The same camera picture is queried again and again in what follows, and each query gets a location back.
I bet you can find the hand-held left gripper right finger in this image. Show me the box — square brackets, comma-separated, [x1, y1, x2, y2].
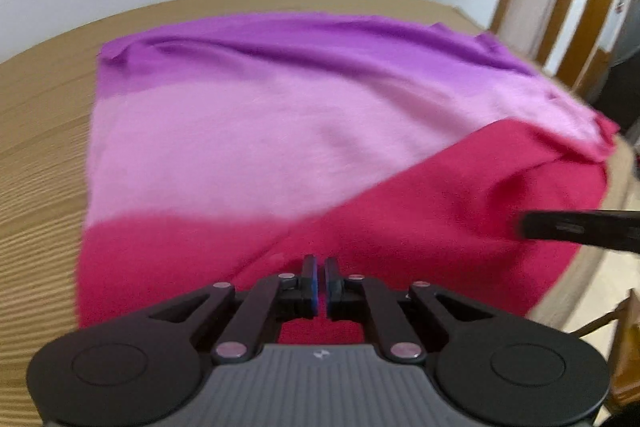
[325, 257, 497, 364]

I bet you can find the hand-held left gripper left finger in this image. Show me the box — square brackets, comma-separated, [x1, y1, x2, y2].
[145, 254, 319, 365]

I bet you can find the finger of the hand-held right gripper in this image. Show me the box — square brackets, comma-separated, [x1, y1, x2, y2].
[514, 208, 553, 242]

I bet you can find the pink purple red fleece cloth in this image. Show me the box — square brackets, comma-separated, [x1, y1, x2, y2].
[75, 10, 621, 345]

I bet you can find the wooden chair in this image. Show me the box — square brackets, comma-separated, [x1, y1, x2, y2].
[575, 289, 640, 414]

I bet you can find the dark cabinet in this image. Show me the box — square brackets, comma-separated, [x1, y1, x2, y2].
[597, 49, 640, 118]

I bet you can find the wooden door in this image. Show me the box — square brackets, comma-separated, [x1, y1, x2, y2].
[557, 0, 627, 94]

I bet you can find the bamboo mat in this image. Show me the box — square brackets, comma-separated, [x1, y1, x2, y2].
[0, 0, 638, 427]

